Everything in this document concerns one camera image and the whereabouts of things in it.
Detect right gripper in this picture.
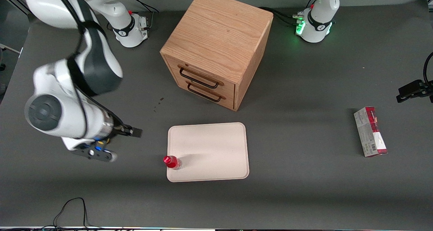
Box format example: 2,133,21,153
109,118,143,140

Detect red coke bottle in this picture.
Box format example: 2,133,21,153
163,155,182,170

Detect beige rectangular tray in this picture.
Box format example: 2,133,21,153
167,122,250,183

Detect wooden two-drawer cabinet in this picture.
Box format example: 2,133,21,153
160,0,274,112

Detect red and grey carton box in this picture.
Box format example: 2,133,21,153
354,106,388,157

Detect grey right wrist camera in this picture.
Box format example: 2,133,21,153
71,144,118,163

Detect black metal drawer handle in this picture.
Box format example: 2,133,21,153
186,82,226,103
178,65,225,89

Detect black thin table cable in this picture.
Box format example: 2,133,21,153
41,197,102,230

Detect aluminium frame profile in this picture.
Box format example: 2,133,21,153
0,0,34,15

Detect black left arm base cables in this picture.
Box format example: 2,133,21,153
259,6,305,27

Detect black camera clamp mount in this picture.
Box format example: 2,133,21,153
396,79,433,103

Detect black clamp cable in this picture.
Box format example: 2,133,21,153
423,52,433,86

